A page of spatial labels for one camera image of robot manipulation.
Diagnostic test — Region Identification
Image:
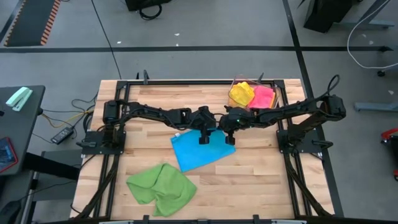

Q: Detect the yellow microfiber towel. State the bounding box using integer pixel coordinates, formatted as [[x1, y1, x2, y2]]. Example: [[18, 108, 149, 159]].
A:
[[229, 82, 256, 107]]

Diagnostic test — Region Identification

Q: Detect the blue microfiber towel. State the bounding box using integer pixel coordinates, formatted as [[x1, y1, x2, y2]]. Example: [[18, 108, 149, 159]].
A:
[[170, 128, 236, 174]]

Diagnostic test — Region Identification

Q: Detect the pink microfiber towel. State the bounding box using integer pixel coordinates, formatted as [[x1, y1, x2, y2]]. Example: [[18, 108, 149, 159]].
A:
[[248, 86, 276, 110]]

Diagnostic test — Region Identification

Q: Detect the green microfiber towel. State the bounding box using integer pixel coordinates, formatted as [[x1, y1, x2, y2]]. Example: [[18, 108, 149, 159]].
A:
[[126, 163, 198, 218]]

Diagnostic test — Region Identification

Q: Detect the clear plastic bin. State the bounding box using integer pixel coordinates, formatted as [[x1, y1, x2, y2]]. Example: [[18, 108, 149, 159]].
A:
[[228, 73, 280, 111]]

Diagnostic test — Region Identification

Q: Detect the black equipment base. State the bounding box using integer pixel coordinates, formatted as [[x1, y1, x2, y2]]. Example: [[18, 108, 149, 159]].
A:
[[124, 0, 172, 12]]

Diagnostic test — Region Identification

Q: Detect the black power adapter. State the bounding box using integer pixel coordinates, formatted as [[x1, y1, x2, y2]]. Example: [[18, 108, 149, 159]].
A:
[[50, 126, 75, 146]]

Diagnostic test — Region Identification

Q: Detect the black cabinet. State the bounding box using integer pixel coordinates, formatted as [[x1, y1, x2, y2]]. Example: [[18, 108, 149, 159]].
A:
[[303, 0, 355, 34]]

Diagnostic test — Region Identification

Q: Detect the grey desk leg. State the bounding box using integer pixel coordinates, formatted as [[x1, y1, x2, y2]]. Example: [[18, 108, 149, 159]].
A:
[[334, 19, 396, 31], [354, 100, 398, 113]]

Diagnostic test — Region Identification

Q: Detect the red cart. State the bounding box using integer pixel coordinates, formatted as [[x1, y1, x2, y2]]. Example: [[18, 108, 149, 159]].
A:
[[381, 126, 398, 182]]

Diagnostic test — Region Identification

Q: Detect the black side desk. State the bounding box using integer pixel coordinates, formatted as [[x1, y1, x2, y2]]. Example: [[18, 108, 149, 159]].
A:
[[0, 85, 47, 177]]

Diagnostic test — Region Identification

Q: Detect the mint green stapler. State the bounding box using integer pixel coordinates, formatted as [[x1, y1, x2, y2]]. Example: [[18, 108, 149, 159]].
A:
[[5, 86, 34, 112]]

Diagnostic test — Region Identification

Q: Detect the black floor mat orange edge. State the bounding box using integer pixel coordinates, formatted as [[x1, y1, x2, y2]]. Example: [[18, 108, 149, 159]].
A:
[[4, 0, 62, 48]]

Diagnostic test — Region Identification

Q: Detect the blue tablet red case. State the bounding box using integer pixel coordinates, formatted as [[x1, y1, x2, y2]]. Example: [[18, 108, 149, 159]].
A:
[[0, 136, 19, 174]]

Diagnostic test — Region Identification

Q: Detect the black office chair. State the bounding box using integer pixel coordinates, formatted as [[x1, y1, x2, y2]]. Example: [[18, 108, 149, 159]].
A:
[[0, 200, 23, 224]]

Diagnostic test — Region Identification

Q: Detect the black metal rig frame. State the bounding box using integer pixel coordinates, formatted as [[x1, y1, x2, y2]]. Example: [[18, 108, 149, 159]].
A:
[[74, 70, 335, 224]]

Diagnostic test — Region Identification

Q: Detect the black right arm base cable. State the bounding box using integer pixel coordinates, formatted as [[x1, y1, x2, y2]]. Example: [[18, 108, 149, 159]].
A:
[[325, 73, 341, 98]]

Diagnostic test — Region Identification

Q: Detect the black coiled cable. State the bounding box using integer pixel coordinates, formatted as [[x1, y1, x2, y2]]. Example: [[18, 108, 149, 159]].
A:
[[138, 2, 163, 21]]

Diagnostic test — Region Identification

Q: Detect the black floor cable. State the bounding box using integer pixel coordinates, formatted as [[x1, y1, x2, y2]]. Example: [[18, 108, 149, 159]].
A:
[[90, 0, 123, 80]]

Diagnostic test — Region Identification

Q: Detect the yellow floor cable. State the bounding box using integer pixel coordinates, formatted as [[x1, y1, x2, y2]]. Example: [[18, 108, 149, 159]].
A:
[[41, 108, 95, 129]]

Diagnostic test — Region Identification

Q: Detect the white floor cable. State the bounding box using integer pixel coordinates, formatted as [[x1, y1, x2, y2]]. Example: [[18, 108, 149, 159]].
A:
[[346, 0, 398, 70]]

